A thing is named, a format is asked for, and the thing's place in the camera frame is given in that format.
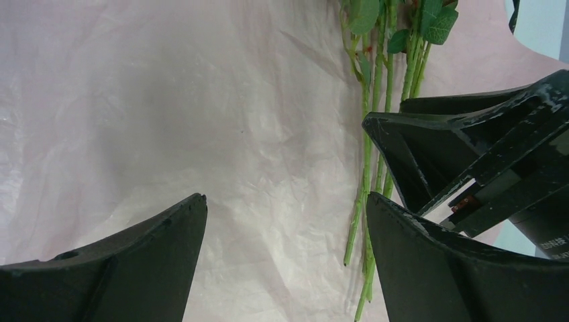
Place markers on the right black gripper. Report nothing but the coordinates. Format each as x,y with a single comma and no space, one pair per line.
491,157

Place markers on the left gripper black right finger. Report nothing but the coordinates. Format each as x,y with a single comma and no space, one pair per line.
429,273

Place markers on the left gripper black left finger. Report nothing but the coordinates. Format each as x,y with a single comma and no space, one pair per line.
142,273

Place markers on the pink rose stem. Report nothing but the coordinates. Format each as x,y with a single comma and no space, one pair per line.
358,20
387,24
426,23

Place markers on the pink wrapping paper sheet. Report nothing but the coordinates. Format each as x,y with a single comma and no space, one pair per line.
112,111

